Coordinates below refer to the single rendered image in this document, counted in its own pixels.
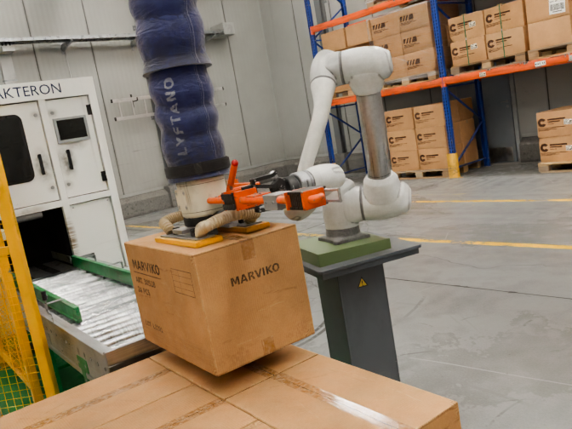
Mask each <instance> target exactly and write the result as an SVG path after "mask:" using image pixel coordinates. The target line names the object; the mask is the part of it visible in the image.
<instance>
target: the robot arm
mask: <svg viewBox="0 0 572 429"><path fill-rule="evenodd" d="M392 72H393V64H392V57H391V53H390V51H389V50H388V49H384V48H382V47H377V46H365V47H358V48H352V49H347V50H343V51H338V52H334V51H332V50H328V49H324V50H321V51H319V52H318V53H317V54H316V56H315V58H314V59H313V62H312V66H311V70H310V84H311V91H312V98H313V104H314V107H313V114H312V120H311V124H310V127H309V130H308V133H307V137H306V142H305V145H304V148H303V151H302V154H301V157H300V163H299V166H298V169H297V172H295V173H292V174H290V175H289V176H287V177H283V178H281V177H278V176H277V171H271V172H270V173H269V174H265V175H262V176H259V177H255V178H253V179H250V180H249V182H250V184H249V185H247V186H242V187H241V189H242V190H246V189H249V188H253V187H256V188H269V190H270V192H271V193H273V192H279V189H286V190H287V191H293V190H294V189H300V188H303V187H308V186H326V188H340V194H341V199H342V200H343V201H342V203H328V204H326V205H324V206H322V208H323V220H324V224H325V228H326V235H324V236H321V237H319V238H318V241H324V242H327V243H332V244H334V245H340V244H343V243H348V242H351V241H355V240H359V239H363V238H367V237H370V234H369V233H365V232H361V231H360V227H359V222H360V221H363V220H384V219H391V218H394V217H397V216H399V215H403V214H405V213H406V212H408V210H410V209H411V189H410V187H409V185H407V184H406V183H405V182H400V180H399V178H398V175H397V174H396V173H395V172H393V171H392V170H391V166H390V159H389V153H388V146H387V139H386V127H385V126H386V125H385V118H384V112H383V105H382V99H381V90H382V88H383V85H384V81H385V79H386V78H389V77H390V76H391V74H392ZM344 84H349V86H350V88H351V90H352V92H353V93H354V94H355V95H356V99H357V109H358V115H359V121H360V127H361V132H362V138H363V149H364V154H365V160H366V165H367V171H368V174H367V175H366V176H365V178H364V180H363V186H355V185H354V182H353V181H352V180H350V179H347V178H346V177H345V174H344V171H343V169H342V168H341V167H340V166H339V165H337V164H332V163H325V164H319V165H316V166H313V164H314V162H315V158H316V155H317V151H318V148H319V146H320V143H321V140H322V138H323V133H324V130H325V128H326V125H327V122H328V119H329V112H330V107H331V104H332V99H333V96H334V93H335V87H338V86H341V85H344ZM269 178H275V179H274V181H273V182H272V183H271V184H270V185H256V184H255V182H258V181H261V180H266V179H269ZM315 209H316V208H315ZM315 209H309V210H307V211H304V210H287V209H284V210H283V212H284V214H285V215H286V217H288V218H289V219H290V220H296V221H300V220H304V219H305V218H307V217H308V216H309V215H310V214H312V212H313V211H314V210H315Z"/></svg>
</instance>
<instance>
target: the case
mask: <svg viewBox="0 0 572 429"><path fill-rule="evenodd" d="M269 223H270V226H269V227H267V228H265V229H261V230H259V231H255V232H251V233H237V232H218V234H215V235H221V236H222V238H223V241H221V242H218V243H213V244H210V245H207V246H204V247H201V248H198V249H196V248H190V247H184V246H177V245H171V244H166V243H156V242H155V237H160V236H162V235H164V234H166V233H165V232H159V233H157V234H153V235H150V236H147V237H141V238H137V239H135V240H131V241H128V242H125V243H124V247H125V250H126V255H127V258H128V263H129V270H130V273H131V277H132V281H133V285H134V292H135V296H136V300H137V304H138V307H139V312H140V319H141V322H142V327H143V330H144V335H145V338H146V340H149V341H150V342H152V343H154V344H156V345H158V346H160V347H162V348H163V349H165V350H167V351H169V352H172V353H173V354H175V355H177V356H178V357H180V358H183V359H185V360H186V361H188V362H190V363H193V364H195V365H196V366H198V367H199V368H201V369H204V370H206V371H208V372H210V373H211V374H212V375H215V376H217V377H219V376H221V375H223V374H226V373H228V372H230V371H232V370H234V369H237V368H239V367H242V366H244V365H245V364H247V363H251V362H253V361H254V360H256V359H259V358H262V357H264V356H266V355H268V354H270V353H272V352H275V351H277V350H279V349H282V348H284V347H286V346H288V345H291V344H293V343H295V342H296V341H299V340H302V339H304V338H306V337H308V336H310V335H314V334H315V330H314V325H313V321H312V311H311V307H310V301H309V296H308V292H307V286H306V278H305V273H304V267H303V263H302V258H301V252H300V244H299V238H298V234H297V229H296V224H287V223H274V222H269Z"/></svg>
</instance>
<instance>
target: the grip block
mask: <svg viewBox="0 0 572 429"><path fill-rule="evenodd" d="M231 192H233V194H231ZM254 193H258V191H257V188H256V187H253V188H249V189H246V190H242V189H241V188H239V189H236V190H232V191H229V192H222V193H221V195H220V196H221V200H223V209H224V210H225V211H227V210H236V209H237V211H239V210H243V209H248V208H252V207H255V206H247V204H241V203H240V202H239V201H238V199H239V198H240V197H246V196H248V195H251V194H254Z"/></svg>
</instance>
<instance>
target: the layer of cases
mask: <svg viewBox="0 0 572 429"><path fill-rule="evenodd" d="M149 358H150V359H149ZM149 358H146V359H144V360H141V361H139V362H137V363H133V364H131V365H129V366H127V367H124V368H122V369H119V370H116V371H114V372H111V373H110V374H107V375H103V376H101V377H99V378H97V379H94V380H91V381H89V382H86V383H84V384H82V385H80V386H76V387H73V388H72V389H69V390H67V391H64V392H61V393H59V394H56V395H54V396H52V397H50V398H46V399H44V400H42V401H39V402H37V403H34V404H31V405H29V406H26V407H24V408H22V409H18V410H16V411H14V412H12V413H9V414H7V415H4V416H1V417H0V429H461V424H460V412H459V406H458V402H456V401H454V400H451V399H448V398H444V397H441V396H439V395H437V394H434V393H431V392H427V391H424V390H421V389H419V388H416V387H414V386H410V385H407V384H404V383H402V382H399V381H396V380H392V379H389V378H387V377H385V376H382V375H378V374H375V373H372V372H369V371H367V370H364V369H360V368H358V367H355V366H352V365H350V364H347V363H343V362H340V361H338V360H335V359H333V358H330V357H325V356H323V355H320V354H317V353H315V352H311V351H308V350H306V349H303V348H300V347H298V346H293V345H288V346H286V347H284V348H282V349H279V350H277V351H275V352H272V353H270V354H268V355H266V356H264V357H261V358H259V359H256V360H254V361H253V362H251V363H247V364H245V365H244V366H242V367H239V368H237V369H234V370H232V371H230V372H228V373H226V374H223V375H221V376H219V377H217V376H215V375H212V374H211V373H210V372H208V371H206V370H204V369H201V368H199V367H198V366H196V365H195V364H193V363H190V362H188V361H186V360H185V359H183V358H181V357H178V356H177V355H175V354H173V353H172V352H169V351H165V352H161V353H158V354H157V355H154V356H152V357H149Z"/></svg>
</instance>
